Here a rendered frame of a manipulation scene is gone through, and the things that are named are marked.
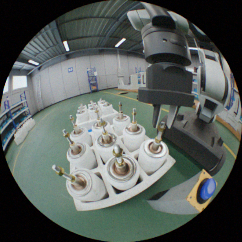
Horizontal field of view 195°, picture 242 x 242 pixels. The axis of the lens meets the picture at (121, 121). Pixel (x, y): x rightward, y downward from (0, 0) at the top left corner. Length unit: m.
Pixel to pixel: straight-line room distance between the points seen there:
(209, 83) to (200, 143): 0.31
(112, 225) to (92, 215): 0.11
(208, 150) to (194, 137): 0.12
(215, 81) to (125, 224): 0.70
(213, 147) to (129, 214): 0.54
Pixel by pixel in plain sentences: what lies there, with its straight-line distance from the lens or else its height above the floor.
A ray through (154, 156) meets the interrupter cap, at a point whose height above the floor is 0.25.
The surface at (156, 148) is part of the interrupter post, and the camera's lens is 0.22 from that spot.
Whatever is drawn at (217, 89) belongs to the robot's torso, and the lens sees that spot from 0.40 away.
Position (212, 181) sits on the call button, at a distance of 0.17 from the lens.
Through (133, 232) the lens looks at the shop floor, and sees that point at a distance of 0.49.
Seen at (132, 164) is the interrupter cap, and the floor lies 0.25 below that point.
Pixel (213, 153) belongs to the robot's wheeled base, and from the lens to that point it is 0.53.
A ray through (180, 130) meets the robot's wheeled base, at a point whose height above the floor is 0.17.
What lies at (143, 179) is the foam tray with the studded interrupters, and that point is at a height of 0.18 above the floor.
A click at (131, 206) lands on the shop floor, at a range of 0.43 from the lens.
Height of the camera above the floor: 0.43
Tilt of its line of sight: 30 degrees down
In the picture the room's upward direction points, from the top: 6 degrees counter-clockwise
